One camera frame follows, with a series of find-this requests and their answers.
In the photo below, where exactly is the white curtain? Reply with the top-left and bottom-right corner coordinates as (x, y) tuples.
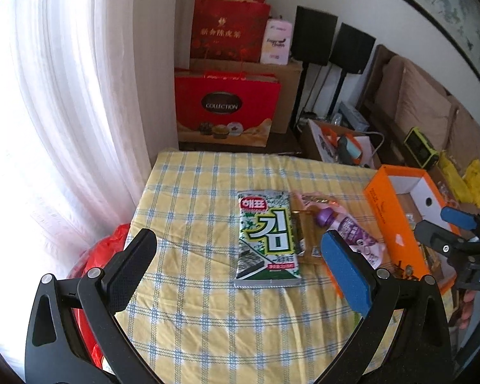
(0, 0), (181, 372)

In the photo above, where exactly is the purple drink pouch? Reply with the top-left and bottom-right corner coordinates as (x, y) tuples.
(312, 204), (385, 271)

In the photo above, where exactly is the yellow checked tablecloth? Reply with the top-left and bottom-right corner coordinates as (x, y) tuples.
(112, 150), (453, 384)

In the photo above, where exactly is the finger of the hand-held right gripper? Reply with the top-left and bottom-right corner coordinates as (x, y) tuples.
(441, 206), (480, 235)
(414, 220), (470, 257)

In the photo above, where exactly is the yellow green radio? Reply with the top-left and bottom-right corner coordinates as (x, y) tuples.
(404, 126), (440, 169)

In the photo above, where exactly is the wooden sofa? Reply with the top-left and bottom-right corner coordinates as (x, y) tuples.
(356, 44), (480, 209)

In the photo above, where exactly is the open printed cardboard box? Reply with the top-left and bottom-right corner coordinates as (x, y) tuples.
(298, 119), (381, 167)

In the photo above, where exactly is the red chocolate print gift bag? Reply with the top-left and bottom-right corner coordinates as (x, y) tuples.
(174, 68), (283, 149)

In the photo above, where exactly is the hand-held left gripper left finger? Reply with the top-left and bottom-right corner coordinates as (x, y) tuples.
(24, 228), (157, 384)

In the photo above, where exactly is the orange teal handheld device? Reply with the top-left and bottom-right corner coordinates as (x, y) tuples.
(335, 135), (363, 165)

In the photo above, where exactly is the orange cardboard box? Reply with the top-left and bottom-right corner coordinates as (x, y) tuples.
(363, 165), (465, 294)

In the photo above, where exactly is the dark red gift bag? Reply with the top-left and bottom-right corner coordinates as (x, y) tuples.
(190, 0), (272, 65)

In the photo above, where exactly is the framed ink painting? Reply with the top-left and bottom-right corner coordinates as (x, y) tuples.
(385, 0), (480, 95)

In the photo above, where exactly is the green seaweed packet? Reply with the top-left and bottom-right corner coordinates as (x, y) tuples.
(234, 190), (303, 289)

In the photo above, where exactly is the red plastic bag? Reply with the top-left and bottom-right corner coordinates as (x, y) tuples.
(67, 224), (133, 371)

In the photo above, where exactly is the person's right hand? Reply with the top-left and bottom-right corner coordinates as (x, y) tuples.
(459, 289), (480, 329)

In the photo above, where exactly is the brown sofa cushion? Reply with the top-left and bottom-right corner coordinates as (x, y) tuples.
(447, 105), (480, 161)
(395, 59), (453, 141)

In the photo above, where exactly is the yellow plastic bag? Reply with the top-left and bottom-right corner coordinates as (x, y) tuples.
(439, 151), (480, 209)

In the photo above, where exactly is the white cable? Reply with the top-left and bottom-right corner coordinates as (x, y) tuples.
(367, 129), (386, 161)

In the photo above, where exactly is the grey electronic device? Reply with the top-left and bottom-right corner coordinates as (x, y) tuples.
(336, 101), (371, 131)

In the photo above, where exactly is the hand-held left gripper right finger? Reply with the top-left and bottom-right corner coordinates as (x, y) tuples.
(321, 230), (453, 384)

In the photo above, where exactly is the large brown cardboard box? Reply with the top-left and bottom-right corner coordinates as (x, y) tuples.
(190, 58), (305, 135)

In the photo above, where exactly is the white pink tissue pack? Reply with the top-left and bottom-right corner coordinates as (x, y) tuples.
(260, 18), (295, 65)

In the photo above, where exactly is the gold brown snack packet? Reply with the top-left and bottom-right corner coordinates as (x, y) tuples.
(290, 192), (345, 265)

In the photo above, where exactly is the black speaker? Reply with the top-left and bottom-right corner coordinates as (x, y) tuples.
(329, 23), (377, 76)
(291, 5), (339, 67)

